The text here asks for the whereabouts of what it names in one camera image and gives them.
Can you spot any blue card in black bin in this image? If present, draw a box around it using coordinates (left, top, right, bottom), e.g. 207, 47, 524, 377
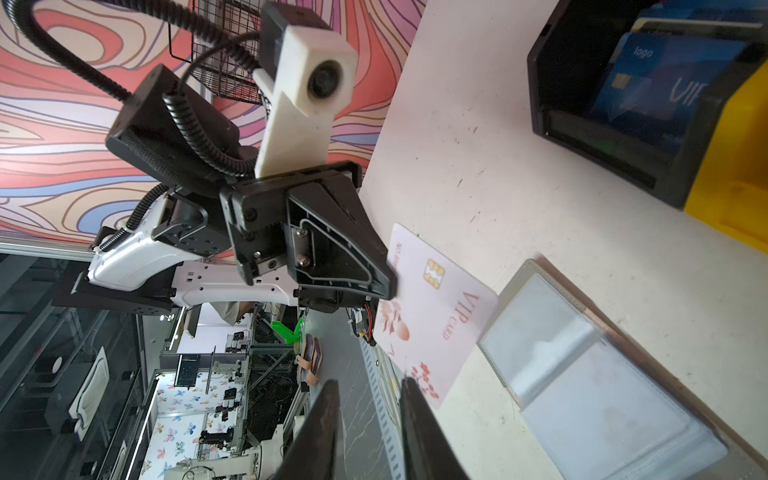
585, 32, 748, 154

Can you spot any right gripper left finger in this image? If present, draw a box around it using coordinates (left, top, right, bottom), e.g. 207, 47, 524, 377
273, 380, 341, 480

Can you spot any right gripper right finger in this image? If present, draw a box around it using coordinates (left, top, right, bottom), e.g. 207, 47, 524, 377
399, 377, 468, 480

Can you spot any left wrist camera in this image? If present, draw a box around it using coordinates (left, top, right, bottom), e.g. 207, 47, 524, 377
252, 2, 358, 178

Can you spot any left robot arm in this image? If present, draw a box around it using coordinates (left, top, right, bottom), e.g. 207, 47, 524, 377
55, 66, 397, 315

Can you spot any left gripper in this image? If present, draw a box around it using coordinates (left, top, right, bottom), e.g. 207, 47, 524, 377
219, 161, 397, 300

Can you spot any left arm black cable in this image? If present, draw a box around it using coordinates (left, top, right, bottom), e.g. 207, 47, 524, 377
2, 0, 265, 181

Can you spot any yellow storage bin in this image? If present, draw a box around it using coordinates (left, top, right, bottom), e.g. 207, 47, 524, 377
684, 64, 767, 252

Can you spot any black storage bin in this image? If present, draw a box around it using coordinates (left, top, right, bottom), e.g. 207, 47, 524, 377
527, 1, 767, 209

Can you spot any black wire basket left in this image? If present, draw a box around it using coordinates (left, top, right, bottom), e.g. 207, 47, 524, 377
165, 0, 266, 105

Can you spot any grey card holder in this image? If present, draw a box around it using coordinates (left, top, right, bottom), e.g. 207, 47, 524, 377
479, 259, 767, 479

